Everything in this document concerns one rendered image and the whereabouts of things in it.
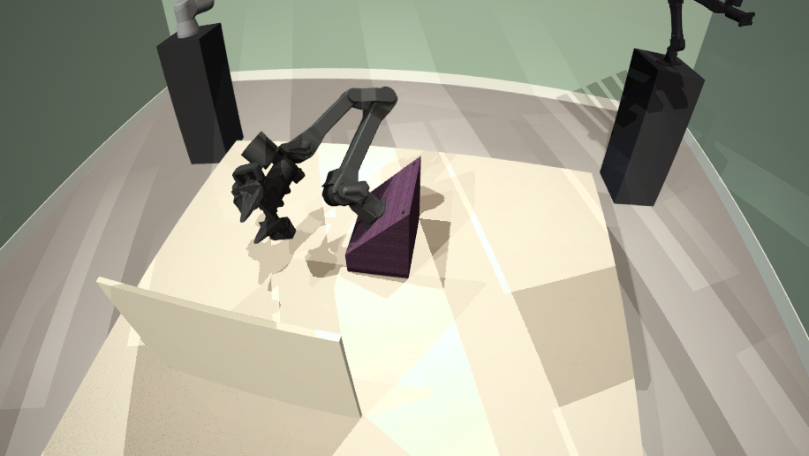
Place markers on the beige flat board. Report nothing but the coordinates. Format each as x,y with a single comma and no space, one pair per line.
280,361

